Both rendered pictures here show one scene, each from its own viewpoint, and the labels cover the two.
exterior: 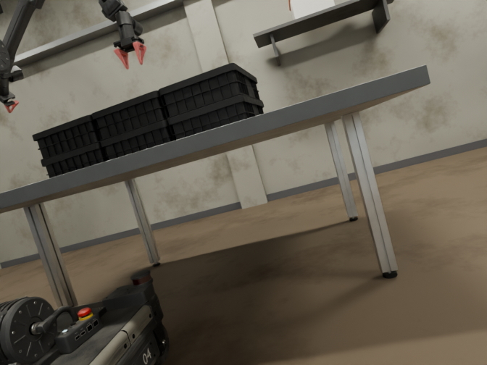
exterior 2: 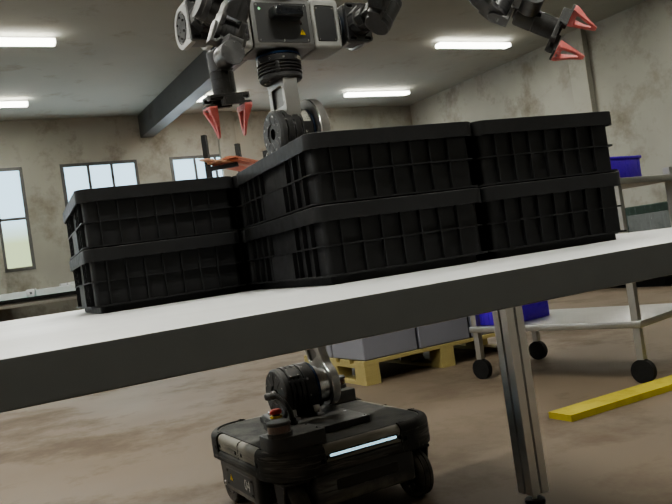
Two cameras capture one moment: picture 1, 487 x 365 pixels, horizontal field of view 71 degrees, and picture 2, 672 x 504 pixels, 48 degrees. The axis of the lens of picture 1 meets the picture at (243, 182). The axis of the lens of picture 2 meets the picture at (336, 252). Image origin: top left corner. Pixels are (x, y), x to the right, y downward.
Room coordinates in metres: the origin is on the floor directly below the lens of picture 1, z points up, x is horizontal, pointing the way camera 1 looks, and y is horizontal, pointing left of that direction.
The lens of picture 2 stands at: (2.92, -0.70, 0.74)
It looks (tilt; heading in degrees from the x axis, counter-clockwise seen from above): 0 degrees down; 141
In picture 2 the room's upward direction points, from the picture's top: 8 degrees counter-clockwise
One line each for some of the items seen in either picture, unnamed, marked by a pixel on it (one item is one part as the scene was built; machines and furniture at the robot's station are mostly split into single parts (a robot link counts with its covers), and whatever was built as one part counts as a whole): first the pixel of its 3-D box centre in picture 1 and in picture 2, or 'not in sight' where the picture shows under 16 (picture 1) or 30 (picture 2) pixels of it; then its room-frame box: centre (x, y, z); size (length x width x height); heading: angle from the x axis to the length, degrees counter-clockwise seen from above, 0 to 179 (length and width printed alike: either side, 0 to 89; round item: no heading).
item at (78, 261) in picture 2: (223, 124); (152, 275); (1.42, 0.01, 0.76); 0.40 x 0.30 x 0.12; 164
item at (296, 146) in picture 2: not in sight; (344, 156); (1.89, 0.19, 0.92); 0.40 x 0.30 x 0.02; 164
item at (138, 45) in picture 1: (135, 53); (221, 118); (1.38, 0.27, 1.11); 0.07 x 0.07 x 0.09; 74
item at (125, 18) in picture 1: (125, 21); (220, 61); (1.40, 0.27, 1.24); 0.07 x 0.06 x 0.07; 168
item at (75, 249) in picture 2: (216, 98); (145, 225); (1.42, 0.01, 0.87); 0.40 x 0.30 x 0.11; 164
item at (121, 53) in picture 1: (127, 56); (236, 116); (1.39, 0.30, 1.11); 0.07 x 0.07 x 0.09; 74
